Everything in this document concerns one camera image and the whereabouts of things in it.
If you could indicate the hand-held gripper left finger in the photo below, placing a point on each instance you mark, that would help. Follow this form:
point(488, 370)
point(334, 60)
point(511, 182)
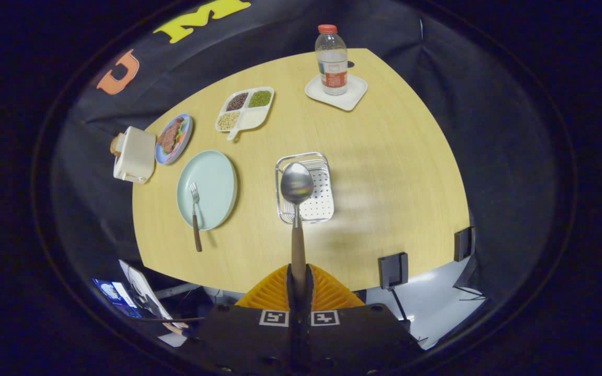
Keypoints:
point(291, 297)

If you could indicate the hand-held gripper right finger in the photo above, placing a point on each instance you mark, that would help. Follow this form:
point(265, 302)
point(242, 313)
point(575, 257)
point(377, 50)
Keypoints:
point(307, 297)

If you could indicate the metal perforated basket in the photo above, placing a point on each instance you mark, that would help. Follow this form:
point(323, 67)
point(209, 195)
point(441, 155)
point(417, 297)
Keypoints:
point(322, 198)

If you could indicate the light green plate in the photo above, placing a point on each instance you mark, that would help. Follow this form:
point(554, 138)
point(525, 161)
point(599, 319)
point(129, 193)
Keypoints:
point(215, 183)

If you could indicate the white paper sheet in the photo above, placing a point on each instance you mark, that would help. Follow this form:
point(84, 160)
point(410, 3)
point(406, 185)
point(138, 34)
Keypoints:
point(141, 287)

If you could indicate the blue lit screen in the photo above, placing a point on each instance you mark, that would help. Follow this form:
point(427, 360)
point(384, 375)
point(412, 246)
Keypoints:
point(115, 297)

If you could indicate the white divided tray with beans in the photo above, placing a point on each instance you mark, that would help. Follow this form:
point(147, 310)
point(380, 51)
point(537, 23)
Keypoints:
point(251, 112)

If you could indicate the blue plate with steak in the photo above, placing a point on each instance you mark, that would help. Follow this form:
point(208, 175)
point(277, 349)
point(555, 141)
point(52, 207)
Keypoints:
point(171, 138)

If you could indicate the white square coaster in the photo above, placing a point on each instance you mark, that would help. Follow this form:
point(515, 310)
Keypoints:
point(352, 96)

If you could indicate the cream toaster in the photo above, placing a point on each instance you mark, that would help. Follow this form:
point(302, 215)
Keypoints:
point(136, 154)

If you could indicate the brown bread slice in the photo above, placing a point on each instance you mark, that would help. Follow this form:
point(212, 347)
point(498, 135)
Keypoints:
point(116, 146)

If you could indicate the clear bottle with red cap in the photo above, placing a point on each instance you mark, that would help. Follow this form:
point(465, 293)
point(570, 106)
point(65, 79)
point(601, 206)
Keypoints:
point(332, 62)

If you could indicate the black table bracket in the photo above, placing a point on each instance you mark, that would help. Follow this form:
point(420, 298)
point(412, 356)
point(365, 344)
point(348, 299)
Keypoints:
point(463, 244)
point(393, 270)

